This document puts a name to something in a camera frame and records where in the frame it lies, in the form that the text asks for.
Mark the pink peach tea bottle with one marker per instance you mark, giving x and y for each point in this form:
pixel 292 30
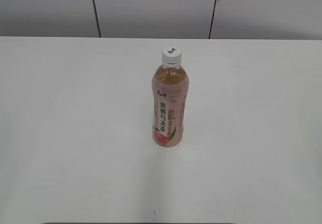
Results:
pixel 170 85

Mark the white bottle cap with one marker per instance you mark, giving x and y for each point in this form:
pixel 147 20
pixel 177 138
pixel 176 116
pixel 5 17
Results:
pixel 172 55

